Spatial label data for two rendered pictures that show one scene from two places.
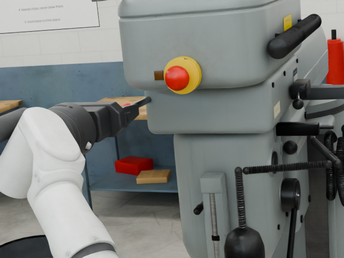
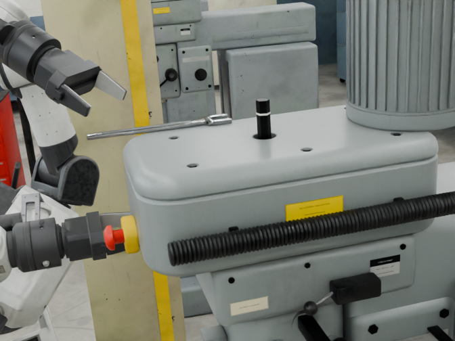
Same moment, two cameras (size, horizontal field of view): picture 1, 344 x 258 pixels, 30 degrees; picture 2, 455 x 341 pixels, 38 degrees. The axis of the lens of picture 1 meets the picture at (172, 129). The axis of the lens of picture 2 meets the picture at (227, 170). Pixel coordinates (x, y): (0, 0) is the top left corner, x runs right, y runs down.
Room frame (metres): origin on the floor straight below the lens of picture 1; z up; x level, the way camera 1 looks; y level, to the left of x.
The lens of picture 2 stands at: (0.64, -0.89, 2.20)
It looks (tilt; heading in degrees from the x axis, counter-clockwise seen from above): 20 degrees down; 56
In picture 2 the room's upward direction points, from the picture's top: 4 degrees counter-clockwise
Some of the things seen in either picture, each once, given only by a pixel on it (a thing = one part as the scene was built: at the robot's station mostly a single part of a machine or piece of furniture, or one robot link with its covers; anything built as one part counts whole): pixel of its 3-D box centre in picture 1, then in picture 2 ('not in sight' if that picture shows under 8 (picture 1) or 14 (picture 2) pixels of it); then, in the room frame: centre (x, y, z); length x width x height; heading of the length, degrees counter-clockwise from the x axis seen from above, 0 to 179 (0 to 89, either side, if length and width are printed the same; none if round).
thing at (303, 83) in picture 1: (297, 93); (339, 293); (1.27, -0.26, 1.66); 0.12 x 0.04 x 0.04; 159
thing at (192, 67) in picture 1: (182, 74); (129, 234); (1.04, -0.03, 1.76); 0.06 x 0.02 x 0.06; 69
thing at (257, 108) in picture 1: (228, 90); (294, 249); (1.29, -0.12, 1.68); 0.34 x 0.24 x 0.10; 159
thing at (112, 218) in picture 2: not in sight; (116, 218); (1.10, 0.17, 1.70); 0.06 x 0.02 x 0.03; 159
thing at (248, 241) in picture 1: (243, 244); not in sight; (1.06, -0.11, 1.44); 0.07 x 0.07 x 0.06
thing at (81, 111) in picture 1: (77, 128); (68, 241); (1.00, 0.15, 1.70); 0.13 x 0.12 x 0.10; 69
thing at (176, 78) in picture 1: (177, 77); (114, 237); (1.02, -0.02, 1.76); 0.04 x 0.03 x 0.04; 69
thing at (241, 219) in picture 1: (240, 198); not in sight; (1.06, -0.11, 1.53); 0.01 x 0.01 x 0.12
